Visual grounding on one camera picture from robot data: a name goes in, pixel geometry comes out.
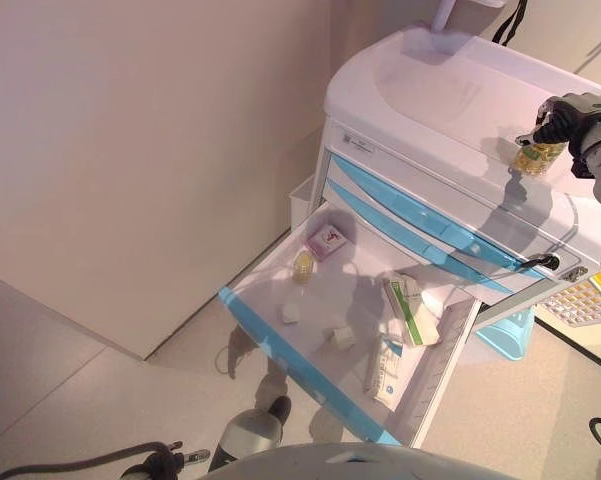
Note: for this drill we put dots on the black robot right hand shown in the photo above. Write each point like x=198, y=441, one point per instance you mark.
x=565, y=120

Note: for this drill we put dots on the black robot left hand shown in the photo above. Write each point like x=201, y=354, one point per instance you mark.
x=195, y=454

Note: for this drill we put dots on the clear bottle yellow capsules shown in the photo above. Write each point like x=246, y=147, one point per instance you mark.
x=535, y=160
x=304, y=265

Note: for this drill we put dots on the blue fronted cart drawer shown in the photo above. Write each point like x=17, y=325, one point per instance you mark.
x=290, y=350

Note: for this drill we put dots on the blue white medicine box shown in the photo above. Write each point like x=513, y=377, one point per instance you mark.
x=386, y=375

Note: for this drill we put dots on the green white medicine box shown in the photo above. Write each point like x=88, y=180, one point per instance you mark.
x=412, y=310

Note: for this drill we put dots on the pink white medicine box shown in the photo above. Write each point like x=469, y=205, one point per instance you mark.
x=326, y=242

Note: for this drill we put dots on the white blue medical cart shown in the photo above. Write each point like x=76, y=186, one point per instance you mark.
x=430, y=90

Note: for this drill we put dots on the black cart key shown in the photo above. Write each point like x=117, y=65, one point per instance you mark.
x=545, y=260

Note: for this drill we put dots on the silver cart lock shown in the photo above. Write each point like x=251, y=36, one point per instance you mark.
x=574, y=275

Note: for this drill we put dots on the white perforated side basket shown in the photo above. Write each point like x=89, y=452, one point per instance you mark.
x=580, y=302

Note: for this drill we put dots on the cart label sticker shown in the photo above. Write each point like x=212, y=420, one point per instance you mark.
x=357, y=142

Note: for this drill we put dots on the blue lidded waste bin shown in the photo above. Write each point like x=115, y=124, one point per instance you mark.
x=505, y=335

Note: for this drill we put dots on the white cart side bin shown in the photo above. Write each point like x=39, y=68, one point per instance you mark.
x=300, y=205

